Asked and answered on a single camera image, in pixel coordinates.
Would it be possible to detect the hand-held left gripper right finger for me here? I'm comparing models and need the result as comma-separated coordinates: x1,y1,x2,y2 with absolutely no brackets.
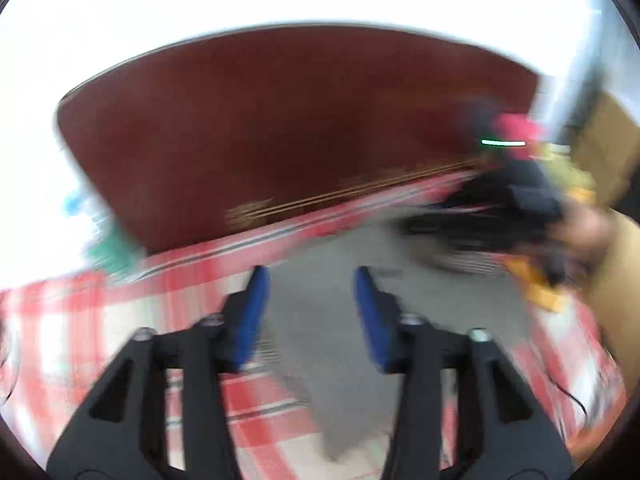
353,266,575,480

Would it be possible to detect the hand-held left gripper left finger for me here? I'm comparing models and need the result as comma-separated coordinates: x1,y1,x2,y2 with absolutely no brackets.
46,265,271,480

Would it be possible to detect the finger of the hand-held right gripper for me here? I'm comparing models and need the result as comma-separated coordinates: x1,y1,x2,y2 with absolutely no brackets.
435,172,506,211
400,210,506,253

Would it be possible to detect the grey striped shirt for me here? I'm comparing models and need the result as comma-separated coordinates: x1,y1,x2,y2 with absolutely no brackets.
260,210,536,461

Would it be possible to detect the person's right forearm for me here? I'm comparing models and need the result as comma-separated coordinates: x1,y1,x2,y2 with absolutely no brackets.
585,210,640,361

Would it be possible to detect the person's right hand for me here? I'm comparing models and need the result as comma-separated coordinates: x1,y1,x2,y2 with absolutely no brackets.
547,205,613,266

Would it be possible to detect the green floral garment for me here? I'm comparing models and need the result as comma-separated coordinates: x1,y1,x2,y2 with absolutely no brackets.
537,142,596,191

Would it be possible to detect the red garment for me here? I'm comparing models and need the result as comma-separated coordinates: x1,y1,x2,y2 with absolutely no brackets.
492,112,548,161

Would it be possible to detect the yellow garment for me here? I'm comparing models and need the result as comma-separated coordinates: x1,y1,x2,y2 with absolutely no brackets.
505,255,571,313

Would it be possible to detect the green packet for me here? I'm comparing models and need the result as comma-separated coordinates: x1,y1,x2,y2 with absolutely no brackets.
62,185,146,281

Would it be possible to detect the red plaid bed sheet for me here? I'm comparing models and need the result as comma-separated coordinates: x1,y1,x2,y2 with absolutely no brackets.
0,170,628,480

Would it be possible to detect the dark brown wooden headboard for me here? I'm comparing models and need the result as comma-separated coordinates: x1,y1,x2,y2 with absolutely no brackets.
55,25,543,256

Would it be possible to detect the white door frame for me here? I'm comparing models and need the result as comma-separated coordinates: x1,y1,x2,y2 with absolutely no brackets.
530,0,608,131

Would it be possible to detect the black cable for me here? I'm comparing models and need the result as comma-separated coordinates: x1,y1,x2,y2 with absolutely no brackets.
547,375,591,421

